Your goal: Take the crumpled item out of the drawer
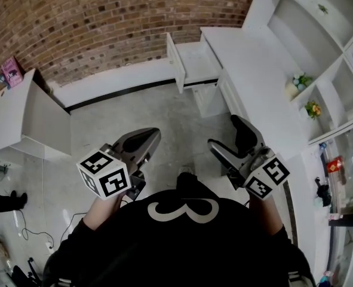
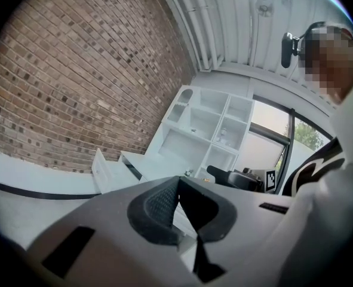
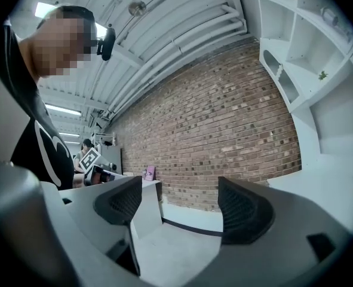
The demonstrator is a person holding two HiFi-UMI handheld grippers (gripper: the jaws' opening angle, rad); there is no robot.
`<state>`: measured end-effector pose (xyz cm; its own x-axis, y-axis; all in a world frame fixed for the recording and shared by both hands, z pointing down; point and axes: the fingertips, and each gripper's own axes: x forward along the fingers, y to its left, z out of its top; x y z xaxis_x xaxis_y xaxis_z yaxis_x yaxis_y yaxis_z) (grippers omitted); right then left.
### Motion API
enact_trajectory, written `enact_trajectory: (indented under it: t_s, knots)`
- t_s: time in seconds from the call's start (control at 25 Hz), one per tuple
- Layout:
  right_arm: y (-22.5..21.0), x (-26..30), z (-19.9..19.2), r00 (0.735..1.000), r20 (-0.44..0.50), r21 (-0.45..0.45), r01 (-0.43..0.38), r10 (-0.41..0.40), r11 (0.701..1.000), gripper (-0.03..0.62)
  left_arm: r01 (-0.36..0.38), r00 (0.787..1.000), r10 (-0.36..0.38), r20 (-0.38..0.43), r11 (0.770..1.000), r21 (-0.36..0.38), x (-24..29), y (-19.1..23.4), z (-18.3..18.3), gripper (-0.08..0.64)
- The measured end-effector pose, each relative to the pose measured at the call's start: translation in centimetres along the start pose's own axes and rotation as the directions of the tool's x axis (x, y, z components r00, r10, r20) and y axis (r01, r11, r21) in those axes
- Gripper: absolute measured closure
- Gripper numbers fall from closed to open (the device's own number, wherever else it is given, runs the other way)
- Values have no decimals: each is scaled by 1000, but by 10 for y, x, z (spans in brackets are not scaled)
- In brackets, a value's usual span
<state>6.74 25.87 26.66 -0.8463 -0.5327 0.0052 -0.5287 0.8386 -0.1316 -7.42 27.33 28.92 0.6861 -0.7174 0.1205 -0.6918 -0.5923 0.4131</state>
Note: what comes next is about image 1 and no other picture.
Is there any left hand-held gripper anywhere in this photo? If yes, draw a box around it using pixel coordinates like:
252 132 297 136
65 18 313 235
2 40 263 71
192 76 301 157
76 127 162 202

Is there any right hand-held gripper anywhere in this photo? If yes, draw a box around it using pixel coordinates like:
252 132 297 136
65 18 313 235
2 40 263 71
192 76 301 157
207 114 291 201

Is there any white drawer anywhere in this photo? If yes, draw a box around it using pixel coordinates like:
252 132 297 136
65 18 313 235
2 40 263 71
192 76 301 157
192 82 229 119
165 32 225 94

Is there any person's right forearm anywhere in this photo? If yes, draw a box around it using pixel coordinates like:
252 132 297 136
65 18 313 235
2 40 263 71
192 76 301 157
247 194 285 238

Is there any person's left forearm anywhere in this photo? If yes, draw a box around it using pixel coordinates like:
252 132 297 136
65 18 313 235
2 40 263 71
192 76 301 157
82 193 127 231

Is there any white desk cabinet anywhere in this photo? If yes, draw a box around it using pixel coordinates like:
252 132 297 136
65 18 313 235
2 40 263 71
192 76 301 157
199 26 310 161

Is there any orange flower plant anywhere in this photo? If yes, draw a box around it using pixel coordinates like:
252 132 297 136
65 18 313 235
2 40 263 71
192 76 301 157
304 100 323 121

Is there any white pot with pale flowers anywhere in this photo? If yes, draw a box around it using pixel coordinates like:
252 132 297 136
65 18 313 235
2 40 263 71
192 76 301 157
284 72 314 102

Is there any red packet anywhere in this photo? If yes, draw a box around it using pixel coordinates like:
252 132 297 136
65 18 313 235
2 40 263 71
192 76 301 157
326 157 345 176

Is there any person's black printed shirt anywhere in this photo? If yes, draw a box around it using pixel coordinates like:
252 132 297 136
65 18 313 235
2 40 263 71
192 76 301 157
41 172 317 287

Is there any glass display case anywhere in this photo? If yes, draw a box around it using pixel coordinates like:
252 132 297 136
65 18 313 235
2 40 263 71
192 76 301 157
324 123 353 221

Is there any white shelf unit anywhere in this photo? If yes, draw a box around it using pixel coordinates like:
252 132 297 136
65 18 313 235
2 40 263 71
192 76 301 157
241 0 353 146

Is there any white low cabinet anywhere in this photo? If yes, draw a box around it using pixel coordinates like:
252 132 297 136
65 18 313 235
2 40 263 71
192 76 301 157
0 68 72 162

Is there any pink book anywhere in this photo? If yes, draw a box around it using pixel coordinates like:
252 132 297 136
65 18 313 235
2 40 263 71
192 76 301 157
0 56 24 89

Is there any black floor cable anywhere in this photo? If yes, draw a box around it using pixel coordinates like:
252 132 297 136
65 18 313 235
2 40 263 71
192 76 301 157
14 209 84 252

